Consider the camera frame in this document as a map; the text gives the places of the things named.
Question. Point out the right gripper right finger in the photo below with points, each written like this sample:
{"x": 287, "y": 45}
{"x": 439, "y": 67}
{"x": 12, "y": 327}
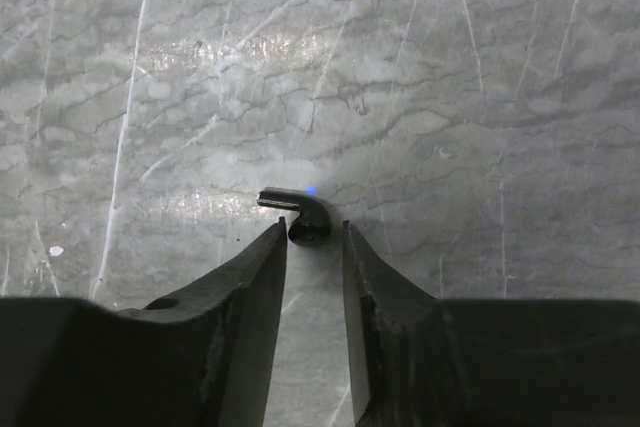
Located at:
{"x": 415, "y": 360}

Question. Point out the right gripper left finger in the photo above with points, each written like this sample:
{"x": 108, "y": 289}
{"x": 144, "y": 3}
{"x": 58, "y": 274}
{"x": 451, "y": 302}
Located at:
{"x": 201, "y": 355}

